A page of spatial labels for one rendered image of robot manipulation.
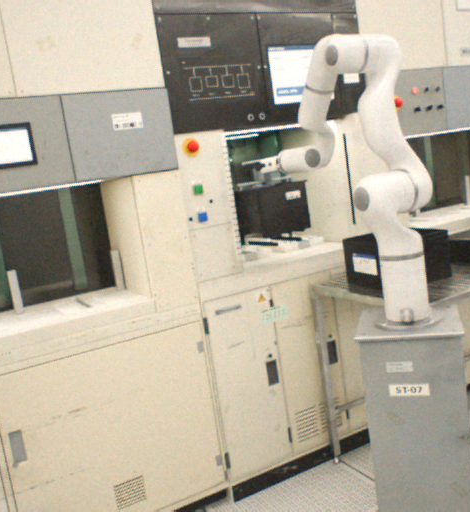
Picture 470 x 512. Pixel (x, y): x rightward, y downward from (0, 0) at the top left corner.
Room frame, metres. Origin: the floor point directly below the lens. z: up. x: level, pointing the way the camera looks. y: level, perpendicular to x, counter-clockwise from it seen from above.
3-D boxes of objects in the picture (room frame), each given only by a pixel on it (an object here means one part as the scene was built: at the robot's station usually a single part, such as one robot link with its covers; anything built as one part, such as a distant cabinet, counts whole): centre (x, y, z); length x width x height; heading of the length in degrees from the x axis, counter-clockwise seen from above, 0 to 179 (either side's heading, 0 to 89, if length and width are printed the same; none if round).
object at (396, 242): (1.58, -0.43, 1.07); 0.19 x 0.12 x 0.24; 117
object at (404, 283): (1.59, -0.46, 0.85); 0.19 x 0.19 x 0.18
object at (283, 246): (2.60, -0.26, 0.89); 0.22 x 0.21 x 0.04; 27
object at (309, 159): (1.97, -0.27, 1.25); 0.13 x 0.09 x 0.08; 27
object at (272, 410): (2.64, -0.05, 0.98); 0.95 x 0.88 x 1.95; 27
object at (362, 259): (2.11, -0.58, 0.85); 0.28 x 0.28 x 0.17; 22
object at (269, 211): (2.19, -0.15, 1.11); 0.24 x 0.20 x 0.32; 117
